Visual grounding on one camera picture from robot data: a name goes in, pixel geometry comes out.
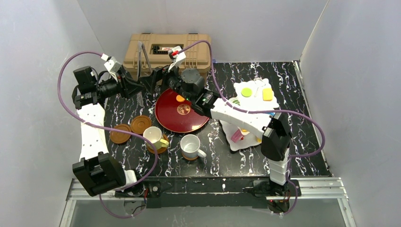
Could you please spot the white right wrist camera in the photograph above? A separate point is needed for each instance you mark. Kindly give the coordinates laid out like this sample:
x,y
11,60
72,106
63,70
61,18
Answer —
x,y
177,56

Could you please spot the white three-tier cake stand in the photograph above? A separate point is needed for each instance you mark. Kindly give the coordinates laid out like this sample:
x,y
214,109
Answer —
x,y
252,103

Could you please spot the orange round cookie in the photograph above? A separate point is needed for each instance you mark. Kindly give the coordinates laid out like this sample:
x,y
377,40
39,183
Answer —
x,y
180,99

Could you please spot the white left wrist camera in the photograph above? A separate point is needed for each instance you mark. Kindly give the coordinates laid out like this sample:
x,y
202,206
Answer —
x,y
111,65

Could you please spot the brown wooden coaster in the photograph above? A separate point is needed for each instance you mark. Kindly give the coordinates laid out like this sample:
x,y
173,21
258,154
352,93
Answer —
x,y
140,123

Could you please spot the round red tray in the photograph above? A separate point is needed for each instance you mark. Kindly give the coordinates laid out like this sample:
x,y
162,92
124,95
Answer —
x,y
175,116

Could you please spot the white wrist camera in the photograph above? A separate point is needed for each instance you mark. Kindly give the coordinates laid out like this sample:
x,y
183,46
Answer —
x,y
111,65
177,56

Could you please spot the pink rectangular cake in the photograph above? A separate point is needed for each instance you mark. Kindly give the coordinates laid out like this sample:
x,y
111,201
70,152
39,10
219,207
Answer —
x,y
237,136

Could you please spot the dark brown coaster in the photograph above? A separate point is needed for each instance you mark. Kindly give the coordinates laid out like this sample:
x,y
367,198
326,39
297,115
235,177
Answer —
x,y
120,137

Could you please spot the tan plastic toolbox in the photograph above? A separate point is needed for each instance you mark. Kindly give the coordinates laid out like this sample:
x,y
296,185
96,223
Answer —
x,y
156,46

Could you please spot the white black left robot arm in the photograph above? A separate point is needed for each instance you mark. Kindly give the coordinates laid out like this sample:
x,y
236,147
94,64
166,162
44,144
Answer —
x,y
97,170

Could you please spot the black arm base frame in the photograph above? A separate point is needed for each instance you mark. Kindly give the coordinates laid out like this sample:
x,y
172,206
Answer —
x,y
254,192

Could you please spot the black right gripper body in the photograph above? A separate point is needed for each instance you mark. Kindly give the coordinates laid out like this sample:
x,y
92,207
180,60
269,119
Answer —
x,y
166,75

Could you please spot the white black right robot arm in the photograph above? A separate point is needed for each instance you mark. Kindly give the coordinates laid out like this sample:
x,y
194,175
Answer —
x,y
275,135

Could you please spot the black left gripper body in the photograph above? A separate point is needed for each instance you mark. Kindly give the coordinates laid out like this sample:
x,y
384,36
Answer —
x,y
127,85

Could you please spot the small light wooden coaster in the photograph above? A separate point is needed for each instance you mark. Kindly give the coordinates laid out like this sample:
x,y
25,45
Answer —
x,y
190,159

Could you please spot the orange square cake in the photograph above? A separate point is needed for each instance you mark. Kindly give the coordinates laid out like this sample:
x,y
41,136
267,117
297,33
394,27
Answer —
x,y
267,94

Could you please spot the white mug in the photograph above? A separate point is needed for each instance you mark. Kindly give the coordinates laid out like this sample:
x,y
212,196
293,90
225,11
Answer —
x,y
191,146

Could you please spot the green round macaron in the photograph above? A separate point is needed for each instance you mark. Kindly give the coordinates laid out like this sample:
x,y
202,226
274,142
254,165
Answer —
x,y
246,92

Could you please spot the pale yellow mug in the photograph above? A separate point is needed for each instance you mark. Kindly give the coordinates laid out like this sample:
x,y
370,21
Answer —
x,y
156,138

